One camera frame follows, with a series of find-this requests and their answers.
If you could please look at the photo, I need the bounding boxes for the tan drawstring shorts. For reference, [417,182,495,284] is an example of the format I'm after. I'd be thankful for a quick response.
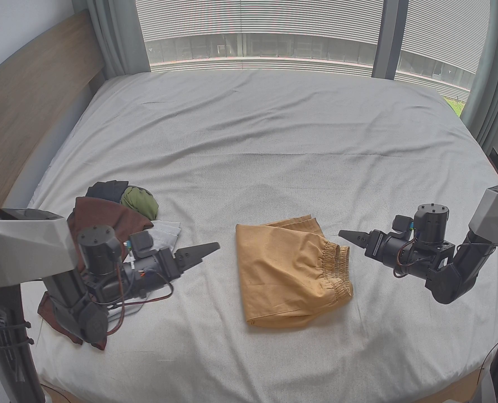
[236,215,354,329]

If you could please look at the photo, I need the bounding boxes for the window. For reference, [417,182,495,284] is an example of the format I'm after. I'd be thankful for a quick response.
[132,0,491,100]

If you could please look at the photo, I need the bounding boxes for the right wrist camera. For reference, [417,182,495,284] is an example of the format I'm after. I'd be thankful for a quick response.
[393,214,416,239]

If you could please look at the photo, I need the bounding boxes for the green garment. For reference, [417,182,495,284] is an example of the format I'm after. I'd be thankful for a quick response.
[120,186,159,221]

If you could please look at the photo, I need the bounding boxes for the black garment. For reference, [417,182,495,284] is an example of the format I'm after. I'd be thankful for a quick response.
[85,180,130,205]

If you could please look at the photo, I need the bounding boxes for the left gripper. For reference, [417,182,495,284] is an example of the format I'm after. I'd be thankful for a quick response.
[123,246,183,300]

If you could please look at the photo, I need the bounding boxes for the white garment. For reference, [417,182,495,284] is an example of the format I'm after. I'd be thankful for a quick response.
[105,220,182,323]

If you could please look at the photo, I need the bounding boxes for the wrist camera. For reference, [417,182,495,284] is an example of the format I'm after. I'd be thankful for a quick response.
[128,230,158,260]
[393,214,416,239]

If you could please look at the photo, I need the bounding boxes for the bed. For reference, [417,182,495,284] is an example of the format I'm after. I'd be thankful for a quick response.
[0,9,498,403]

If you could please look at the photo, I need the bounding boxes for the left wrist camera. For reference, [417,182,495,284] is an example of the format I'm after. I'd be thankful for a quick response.
[128,230,158,260]

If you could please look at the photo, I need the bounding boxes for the grey-green curtain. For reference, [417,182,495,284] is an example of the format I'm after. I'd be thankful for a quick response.
[68,0,151,79]
[459,0,498,154]

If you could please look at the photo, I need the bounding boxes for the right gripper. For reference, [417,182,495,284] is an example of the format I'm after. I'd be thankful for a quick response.
[365,229,414,275]

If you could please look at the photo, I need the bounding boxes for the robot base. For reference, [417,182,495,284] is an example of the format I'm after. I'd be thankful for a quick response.
[482,370,498,403]

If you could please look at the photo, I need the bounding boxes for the brown garment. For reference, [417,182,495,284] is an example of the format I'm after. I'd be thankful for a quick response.
[38,196,154,352]

